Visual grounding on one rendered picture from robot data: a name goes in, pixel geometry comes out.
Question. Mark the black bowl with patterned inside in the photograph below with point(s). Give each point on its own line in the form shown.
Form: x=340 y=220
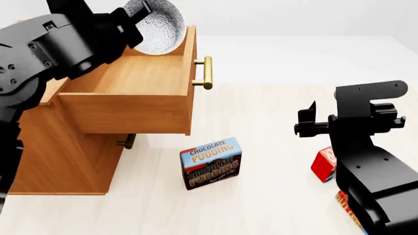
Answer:
x=160 y=31

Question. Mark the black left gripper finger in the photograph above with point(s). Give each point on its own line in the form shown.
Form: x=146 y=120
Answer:
x=140 y=11

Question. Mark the orange butter box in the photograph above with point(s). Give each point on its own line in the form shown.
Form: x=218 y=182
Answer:
x=347 y=210

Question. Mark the chocolate pudding box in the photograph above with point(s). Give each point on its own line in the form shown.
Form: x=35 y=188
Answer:
x=212 y=164

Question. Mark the red and white box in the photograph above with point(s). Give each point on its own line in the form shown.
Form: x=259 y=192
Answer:
x=323 y=166

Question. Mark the wooden cabinet drawer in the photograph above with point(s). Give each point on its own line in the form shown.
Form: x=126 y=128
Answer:
x=137 y=98

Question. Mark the wooden cabinet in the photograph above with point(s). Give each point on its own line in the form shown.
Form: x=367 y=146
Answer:
x=62 y=156

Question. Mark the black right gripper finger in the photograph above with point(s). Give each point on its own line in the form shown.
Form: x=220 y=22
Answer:
x=308 y=122
x=401 y=122

